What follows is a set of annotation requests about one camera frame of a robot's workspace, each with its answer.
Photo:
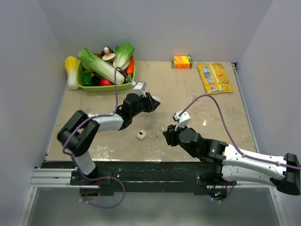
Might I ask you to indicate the dark eggplant toy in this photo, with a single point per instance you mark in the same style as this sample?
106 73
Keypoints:
95 81

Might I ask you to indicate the yellow cabbage toy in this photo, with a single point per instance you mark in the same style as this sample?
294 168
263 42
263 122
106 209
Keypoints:
71 67

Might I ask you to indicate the orange green small box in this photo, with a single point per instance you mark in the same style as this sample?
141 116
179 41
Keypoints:
181 62

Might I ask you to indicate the yellow snack package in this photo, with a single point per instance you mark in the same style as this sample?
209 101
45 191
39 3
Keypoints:
214 79

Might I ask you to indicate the small green cabbage toy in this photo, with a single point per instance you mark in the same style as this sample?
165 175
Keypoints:
123 54

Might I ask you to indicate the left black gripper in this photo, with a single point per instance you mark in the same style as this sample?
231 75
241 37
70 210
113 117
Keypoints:
151 104

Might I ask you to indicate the green pepper toy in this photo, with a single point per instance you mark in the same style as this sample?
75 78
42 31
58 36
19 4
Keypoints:
86 79

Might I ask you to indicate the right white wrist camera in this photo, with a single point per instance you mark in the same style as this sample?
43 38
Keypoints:
182 120

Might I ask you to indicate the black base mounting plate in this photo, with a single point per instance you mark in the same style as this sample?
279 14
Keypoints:
147 177

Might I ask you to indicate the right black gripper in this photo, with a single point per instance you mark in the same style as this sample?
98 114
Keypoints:
170 134

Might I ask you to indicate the beige small charging case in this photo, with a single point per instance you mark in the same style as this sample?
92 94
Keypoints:
141 135

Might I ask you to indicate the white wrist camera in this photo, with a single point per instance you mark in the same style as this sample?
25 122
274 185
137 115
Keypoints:
182 120
139 88

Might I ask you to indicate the beige mushroom toy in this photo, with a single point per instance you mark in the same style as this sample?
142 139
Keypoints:
108 56

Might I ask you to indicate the red tomato toy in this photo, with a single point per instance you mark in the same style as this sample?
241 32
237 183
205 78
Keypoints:
105 82

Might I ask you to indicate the green plastic basket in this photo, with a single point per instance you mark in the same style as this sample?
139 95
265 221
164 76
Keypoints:
120 87

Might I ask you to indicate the large napa cabbage toy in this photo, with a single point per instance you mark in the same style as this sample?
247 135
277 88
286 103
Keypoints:
93 63

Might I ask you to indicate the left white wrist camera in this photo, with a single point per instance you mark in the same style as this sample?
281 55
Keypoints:
139 88

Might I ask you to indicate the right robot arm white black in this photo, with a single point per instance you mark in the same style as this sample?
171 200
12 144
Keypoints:
230 164

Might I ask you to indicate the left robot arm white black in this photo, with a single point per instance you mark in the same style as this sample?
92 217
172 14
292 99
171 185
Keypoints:
78 133

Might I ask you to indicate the orange carrot toy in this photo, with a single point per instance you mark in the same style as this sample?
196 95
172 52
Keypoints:
130 69

